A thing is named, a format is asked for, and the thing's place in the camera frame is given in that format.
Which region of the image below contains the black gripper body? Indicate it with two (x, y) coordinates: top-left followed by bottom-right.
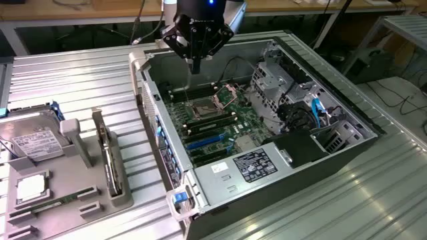
(173, 0), (229, 60)

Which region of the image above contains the green graphics card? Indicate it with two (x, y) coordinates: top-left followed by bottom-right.
(90, 106), (122, 198)

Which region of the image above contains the silver perforated drive cage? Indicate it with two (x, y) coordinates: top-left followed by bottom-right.
(249, 41), (335, 126)

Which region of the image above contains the open socket cover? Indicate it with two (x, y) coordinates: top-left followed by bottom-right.
(210, 83), (246, 109)

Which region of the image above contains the thin metal locking lever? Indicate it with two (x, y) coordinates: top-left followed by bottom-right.
(181, 84), (193, 105)

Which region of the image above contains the CPU socket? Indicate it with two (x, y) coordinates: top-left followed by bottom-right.
(189, 99), (224, 120)

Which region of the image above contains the green motherboard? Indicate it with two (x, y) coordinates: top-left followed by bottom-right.
(164, 82), (278, 168)

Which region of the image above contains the installed black RAM stick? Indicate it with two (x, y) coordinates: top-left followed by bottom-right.
(184, 113), (237, 134)

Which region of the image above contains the blue expansion slot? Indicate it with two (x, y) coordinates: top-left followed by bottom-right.
(184, 132), (226, 151)

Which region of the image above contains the silver chipset heatsink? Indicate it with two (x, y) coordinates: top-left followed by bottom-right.
(236, 136), (260, 153)

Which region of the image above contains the black box machine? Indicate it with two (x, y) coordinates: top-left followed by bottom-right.
(345, 48), (397, 85)

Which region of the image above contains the blue disk caddy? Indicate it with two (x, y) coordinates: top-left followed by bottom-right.
(45, 99), (66, 125)

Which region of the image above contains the black expansion slot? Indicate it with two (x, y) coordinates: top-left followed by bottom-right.
(192, 149), (232, 166)

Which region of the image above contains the black plastic air shroud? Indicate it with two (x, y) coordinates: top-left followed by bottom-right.
(261, 129), (331, 170)

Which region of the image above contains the metal slat side table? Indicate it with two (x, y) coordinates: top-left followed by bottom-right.
(343, 14), (427, 76)

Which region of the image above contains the grey power supply unit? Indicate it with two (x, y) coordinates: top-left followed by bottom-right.
(192, 143), (297, 209)

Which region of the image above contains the silver hard disk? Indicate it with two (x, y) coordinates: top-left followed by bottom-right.
(0, 109), (66, 163)

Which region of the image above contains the blue case latch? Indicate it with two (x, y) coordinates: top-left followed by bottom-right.
(170, 191), (188, 203)

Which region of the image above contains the grey parts rack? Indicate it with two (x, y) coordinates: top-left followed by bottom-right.
(0, 118), (134, 240)

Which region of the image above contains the open black PC case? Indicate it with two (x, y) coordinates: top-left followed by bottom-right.
(128, 29), (388, 240)

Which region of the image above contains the green RAM stick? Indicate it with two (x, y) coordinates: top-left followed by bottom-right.
(9, 186), (93, 217)

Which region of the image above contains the silver CPU chip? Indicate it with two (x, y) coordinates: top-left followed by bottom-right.
(14, 176), (48, 201)

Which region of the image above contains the hanging cable with connector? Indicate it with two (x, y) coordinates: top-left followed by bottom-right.
(130, 0), (166, 46)

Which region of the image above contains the black looped case cable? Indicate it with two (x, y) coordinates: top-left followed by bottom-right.
(214, 56), (258, 85)

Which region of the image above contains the wooden desk white frame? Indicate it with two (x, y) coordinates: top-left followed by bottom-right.
(0, 0), (168, 57)
(244, 0), (419, 48)

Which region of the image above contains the grey coiled cable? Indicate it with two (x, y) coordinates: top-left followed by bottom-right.
(52, 0), (90, 11)

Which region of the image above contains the blue data wire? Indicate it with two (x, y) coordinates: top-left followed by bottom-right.
(309, 97), (327, 130)

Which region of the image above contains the grey metal frame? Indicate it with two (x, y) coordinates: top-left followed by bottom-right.
(0, 56), (14, 118)

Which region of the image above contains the silver disk bay bracket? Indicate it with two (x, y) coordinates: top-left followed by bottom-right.
(309, 119), (379, 155)

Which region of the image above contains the black floor cable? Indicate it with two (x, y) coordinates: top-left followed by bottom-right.
(365, 81), (427, 115)

